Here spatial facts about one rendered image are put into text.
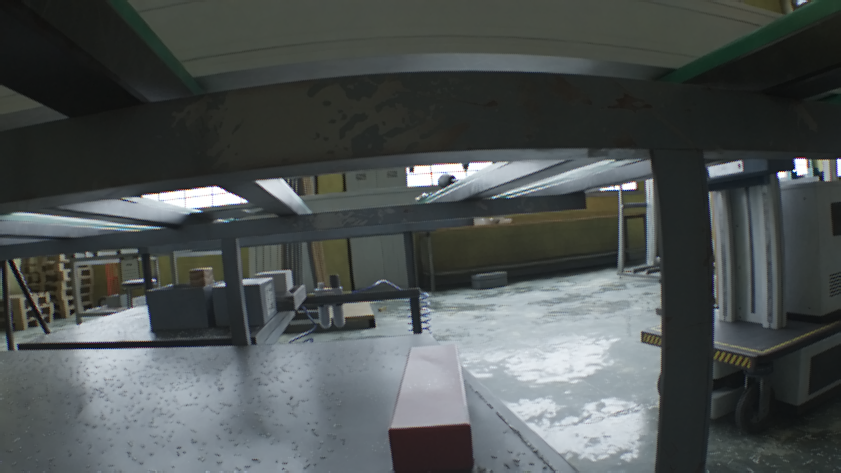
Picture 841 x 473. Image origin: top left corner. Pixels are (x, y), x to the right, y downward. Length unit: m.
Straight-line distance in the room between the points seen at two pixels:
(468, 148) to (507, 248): 8.61
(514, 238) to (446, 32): 8.57
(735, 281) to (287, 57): 1.96
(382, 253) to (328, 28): 7.67
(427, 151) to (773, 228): 1.75
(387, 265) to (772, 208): 6.72
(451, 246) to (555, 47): 8.27
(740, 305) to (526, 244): 7.09
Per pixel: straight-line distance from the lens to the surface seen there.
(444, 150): 0.19
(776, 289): 1.91
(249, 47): 0.29
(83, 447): 0.53
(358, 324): 4.74
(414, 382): 0.49
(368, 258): 7.91
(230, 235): 0.97
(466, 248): 8.61
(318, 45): 0.29
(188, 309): 1.28
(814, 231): 1.96
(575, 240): 9.28
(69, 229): 1.12
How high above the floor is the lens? 0.76
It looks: level
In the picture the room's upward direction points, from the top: 5 degrees counter-clockwise
